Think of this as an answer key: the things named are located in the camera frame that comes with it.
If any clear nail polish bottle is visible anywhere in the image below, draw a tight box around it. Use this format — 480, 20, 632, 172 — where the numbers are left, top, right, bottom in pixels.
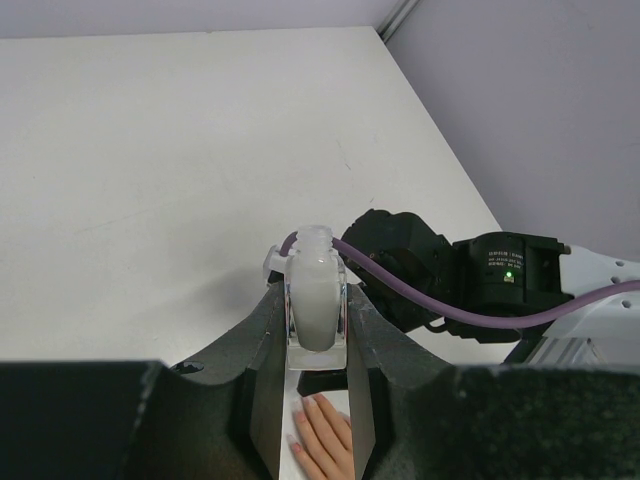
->
284, 225, 347, 371

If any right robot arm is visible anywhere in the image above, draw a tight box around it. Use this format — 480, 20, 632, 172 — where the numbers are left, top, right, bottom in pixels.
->
341, 210, 639, 365

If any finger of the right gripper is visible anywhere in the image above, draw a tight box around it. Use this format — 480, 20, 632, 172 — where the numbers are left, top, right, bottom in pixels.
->
297, 372, 348, 395

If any right aluminium frame post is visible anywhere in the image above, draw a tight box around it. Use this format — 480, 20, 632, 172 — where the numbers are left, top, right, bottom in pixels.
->
376, 0, 421, 42

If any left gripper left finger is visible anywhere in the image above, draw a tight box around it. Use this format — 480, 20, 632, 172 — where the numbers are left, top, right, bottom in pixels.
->
1, 284, 285, 479

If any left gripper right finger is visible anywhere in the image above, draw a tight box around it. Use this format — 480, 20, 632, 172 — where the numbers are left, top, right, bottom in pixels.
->
347, 286, 639, 479

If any mannequin hand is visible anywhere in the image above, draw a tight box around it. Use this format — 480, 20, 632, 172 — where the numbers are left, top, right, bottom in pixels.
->
287, 393, 355, 479

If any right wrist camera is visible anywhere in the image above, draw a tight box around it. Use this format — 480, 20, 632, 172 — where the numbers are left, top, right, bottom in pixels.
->
263, 245, 288, 286

